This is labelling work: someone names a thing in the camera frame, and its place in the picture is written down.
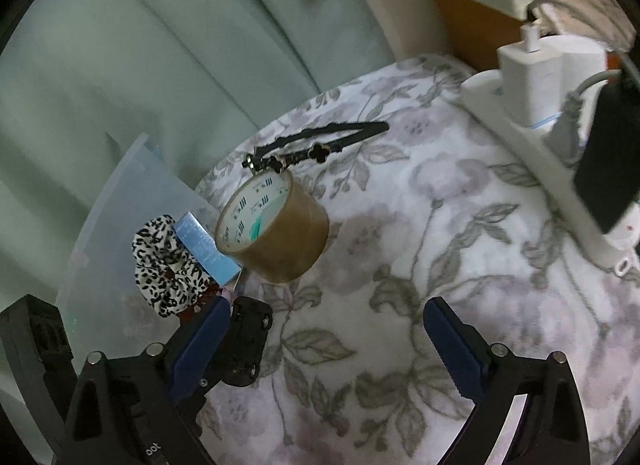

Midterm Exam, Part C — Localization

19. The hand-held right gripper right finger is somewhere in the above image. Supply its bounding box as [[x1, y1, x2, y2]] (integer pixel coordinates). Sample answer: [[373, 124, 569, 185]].
[[422, 296, 591, 465]]

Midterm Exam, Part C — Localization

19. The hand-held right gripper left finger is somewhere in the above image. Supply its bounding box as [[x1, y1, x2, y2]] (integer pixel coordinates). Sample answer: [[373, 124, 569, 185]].
[[62, 296, 233, 465]]

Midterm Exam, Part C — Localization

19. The black toy car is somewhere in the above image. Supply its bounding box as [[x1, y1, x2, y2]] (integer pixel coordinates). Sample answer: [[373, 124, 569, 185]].
[[215, 296, 274, 387]]

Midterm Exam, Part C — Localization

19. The leopard print scrunchie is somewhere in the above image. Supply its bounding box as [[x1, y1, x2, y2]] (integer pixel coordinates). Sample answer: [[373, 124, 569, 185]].
[[131, 214, 221, 318]]

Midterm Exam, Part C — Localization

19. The blue cardboard box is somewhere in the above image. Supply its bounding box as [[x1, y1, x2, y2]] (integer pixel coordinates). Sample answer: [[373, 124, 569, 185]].
[[174, 211, 243, 288]]

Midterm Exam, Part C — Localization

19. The brown packing tape roll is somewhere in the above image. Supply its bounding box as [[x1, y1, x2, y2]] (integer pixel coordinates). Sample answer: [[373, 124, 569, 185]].
[[215, 172, 331, 283]]

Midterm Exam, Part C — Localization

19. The clear plastic storage container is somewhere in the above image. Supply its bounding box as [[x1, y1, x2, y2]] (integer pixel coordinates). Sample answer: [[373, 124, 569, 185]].
[[55, 132, 221, 361]]

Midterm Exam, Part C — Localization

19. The black beaded headband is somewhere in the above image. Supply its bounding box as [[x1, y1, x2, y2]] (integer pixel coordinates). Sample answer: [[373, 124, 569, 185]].
[[241, 121, 390, 173]]

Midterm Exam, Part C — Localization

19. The floral printed blanket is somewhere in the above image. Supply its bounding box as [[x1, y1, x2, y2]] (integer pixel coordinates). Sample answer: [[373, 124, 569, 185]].
[[192, 55, 640, 465]]

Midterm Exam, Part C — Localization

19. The white power strip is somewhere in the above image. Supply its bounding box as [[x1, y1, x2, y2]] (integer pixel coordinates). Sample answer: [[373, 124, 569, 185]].
[[460, 70, 640, 276]]

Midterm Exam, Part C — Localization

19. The grey plug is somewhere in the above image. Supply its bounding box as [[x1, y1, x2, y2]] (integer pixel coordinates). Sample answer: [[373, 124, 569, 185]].
[[547, 95, 598, 168]]

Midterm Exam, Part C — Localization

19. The black power adapter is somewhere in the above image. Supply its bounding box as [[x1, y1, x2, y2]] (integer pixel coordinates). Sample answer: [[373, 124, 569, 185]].
[[575, 65, 640, 236]]

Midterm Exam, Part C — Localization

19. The white charger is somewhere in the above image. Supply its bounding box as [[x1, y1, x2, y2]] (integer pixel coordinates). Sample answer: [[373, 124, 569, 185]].
[[499, 35, 608, 130]]

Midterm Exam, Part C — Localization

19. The pale green curtain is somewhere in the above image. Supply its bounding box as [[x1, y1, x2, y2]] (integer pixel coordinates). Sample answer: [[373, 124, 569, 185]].
[[0, 0, 401, 426]]

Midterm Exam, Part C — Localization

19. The orange wooden board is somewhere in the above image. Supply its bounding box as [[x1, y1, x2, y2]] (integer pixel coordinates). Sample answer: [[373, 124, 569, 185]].
[[430, 0, 526, 80]]

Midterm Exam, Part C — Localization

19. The beige padded panel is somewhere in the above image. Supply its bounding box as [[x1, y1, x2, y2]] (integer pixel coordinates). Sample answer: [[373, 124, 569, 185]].
[[332, 0, 451, 63]]

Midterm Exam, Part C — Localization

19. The white charger cable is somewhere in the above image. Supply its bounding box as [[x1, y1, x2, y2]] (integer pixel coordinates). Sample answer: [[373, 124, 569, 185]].
[[520, 0, 640, 76]]

